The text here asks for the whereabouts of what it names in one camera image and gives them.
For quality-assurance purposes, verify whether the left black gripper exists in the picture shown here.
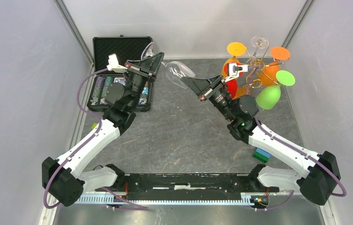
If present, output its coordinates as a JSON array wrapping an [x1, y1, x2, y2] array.
[[125, 52, 165, 109]]

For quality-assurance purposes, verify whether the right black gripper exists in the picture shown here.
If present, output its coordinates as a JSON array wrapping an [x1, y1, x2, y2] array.
[[181, 73, 236, 121]]

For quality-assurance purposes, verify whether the clear wine glass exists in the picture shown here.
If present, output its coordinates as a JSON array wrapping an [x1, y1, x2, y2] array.
[[141, 42, 196, 89]]

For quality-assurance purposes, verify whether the yellow wine glass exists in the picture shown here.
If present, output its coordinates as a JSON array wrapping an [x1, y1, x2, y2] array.
[[221, 42, 247, 78]]

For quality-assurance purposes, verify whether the red wine glass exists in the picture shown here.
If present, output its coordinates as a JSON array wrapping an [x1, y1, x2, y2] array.
[[226, 73, 244, 98]]

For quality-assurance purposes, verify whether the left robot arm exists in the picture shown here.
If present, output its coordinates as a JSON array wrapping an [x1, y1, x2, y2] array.
[[42, 52, 165, 209]]

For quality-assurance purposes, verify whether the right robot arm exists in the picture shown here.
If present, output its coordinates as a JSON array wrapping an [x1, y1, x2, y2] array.
[[181, 75, 347, 206]]

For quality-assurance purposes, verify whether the green wine glass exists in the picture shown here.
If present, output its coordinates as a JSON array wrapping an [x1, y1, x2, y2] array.
[[255, 70, 296, 110]]

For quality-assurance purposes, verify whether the orange wine glass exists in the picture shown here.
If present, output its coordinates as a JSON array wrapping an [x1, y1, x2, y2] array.
[[259, 46, 291, 87]]

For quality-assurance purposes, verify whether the clear glass on rack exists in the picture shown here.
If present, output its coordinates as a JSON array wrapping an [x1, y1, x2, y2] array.
[[251, 36, 269, 58]]

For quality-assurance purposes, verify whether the black poker chip case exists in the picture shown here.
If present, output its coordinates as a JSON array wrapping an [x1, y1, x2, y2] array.
[[87, 36, 154, 112]]

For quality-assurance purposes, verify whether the blue green brick stack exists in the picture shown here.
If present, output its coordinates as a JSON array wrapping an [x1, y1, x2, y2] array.
[[253, 148, 271, 163]]

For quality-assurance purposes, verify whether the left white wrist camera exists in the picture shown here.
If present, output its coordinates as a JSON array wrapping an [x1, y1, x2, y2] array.
[[106, 54, 127, 73]]

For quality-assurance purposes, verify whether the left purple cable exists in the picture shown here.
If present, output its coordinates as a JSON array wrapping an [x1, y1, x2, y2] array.
[[43, 68, 110, 209]]

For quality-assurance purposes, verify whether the gold wire glass rack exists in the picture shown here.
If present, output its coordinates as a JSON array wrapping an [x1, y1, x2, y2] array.
[[235, 46, 289, 97]]

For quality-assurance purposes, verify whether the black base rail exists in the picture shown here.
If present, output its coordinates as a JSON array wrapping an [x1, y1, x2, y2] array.
[[76, 173, 286, 207]]

